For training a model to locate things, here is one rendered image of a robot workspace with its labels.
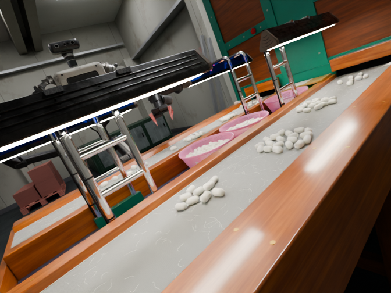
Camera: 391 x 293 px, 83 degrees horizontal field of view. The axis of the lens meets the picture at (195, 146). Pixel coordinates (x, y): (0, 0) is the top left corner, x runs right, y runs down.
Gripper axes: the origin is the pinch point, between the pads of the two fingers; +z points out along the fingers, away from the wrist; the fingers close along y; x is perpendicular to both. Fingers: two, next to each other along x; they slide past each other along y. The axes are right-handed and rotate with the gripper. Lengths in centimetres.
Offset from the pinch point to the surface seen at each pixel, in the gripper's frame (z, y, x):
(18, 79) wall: -511, 376, -274
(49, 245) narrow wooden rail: 56, 46, 37
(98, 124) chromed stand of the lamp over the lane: 22, 19, 45
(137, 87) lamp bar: 41, -6, 74
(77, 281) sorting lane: 73, 21, 61
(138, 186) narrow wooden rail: 42, 17, 22
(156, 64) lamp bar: 34, -12, 71
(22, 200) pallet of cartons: -164, 381, -296
